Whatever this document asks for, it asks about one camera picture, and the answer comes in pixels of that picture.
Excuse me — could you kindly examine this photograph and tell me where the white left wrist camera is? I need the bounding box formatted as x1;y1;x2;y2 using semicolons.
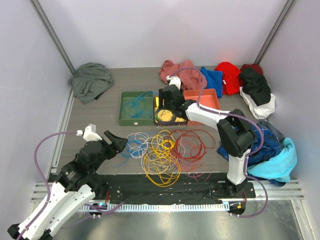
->
76;123;102;142

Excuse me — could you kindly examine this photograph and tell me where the white cloth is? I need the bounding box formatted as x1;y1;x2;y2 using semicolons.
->
239;86;276;120

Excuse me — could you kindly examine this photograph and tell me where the orange plastic tray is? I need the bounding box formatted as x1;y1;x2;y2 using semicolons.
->
183;89;221;129

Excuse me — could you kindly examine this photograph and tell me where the black cloth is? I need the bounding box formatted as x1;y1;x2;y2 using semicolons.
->
239;67;271;106

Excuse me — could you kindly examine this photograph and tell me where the grey green cloth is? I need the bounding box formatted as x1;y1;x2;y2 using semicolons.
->
68;62;115;104

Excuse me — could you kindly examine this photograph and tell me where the blue plaid cloth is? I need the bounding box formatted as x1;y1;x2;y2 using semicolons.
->
216;121;285;167

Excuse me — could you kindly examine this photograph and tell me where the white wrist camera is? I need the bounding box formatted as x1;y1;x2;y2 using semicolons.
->
166;75;182;89
76;123;102;142

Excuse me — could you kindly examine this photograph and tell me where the pink cloth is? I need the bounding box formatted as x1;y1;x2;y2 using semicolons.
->
158;60;207;90

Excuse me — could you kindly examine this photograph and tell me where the white slotted cable duct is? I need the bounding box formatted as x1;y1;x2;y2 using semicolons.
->
77;201;230;213

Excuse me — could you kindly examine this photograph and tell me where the yellow cable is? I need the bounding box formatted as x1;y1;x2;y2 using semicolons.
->
143;129;182;186

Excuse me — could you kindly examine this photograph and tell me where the grey denim cloth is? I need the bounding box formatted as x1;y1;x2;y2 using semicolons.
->
257;120;286;142

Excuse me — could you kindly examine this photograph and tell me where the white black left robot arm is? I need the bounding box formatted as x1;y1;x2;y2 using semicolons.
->
7;124;128;240

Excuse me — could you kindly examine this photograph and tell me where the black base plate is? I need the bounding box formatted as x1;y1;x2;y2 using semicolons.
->
93;172;256;205

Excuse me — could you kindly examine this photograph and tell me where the dark red cloth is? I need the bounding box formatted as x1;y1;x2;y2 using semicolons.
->
240;63;264;75

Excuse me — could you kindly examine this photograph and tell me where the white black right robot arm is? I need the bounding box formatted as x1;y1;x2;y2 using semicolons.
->
159;85;256;198

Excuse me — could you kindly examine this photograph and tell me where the grey cable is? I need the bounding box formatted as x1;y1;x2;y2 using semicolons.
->
154;106;179;123

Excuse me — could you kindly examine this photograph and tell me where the light blue cloth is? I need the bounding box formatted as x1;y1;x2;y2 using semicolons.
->
247;137;298;183

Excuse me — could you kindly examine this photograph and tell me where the yellow metal tin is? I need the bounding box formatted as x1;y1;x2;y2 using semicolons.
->
153;96;187;127

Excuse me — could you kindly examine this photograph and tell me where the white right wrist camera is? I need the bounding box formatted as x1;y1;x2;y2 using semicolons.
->
166;75;182;89

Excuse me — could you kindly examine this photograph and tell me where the blue cable in green tray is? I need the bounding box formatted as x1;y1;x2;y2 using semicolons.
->
123;91;155;120

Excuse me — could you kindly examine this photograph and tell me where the green plastic tray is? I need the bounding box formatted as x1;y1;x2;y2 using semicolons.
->
118;91;154;127

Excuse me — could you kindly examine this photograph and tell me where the white cable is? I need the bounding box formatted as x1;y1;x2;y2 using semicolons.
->
126;131;176;176

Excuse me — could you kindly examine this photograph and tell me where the red cable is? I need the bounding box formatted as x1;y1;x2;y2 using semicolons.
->
170;128;216;181

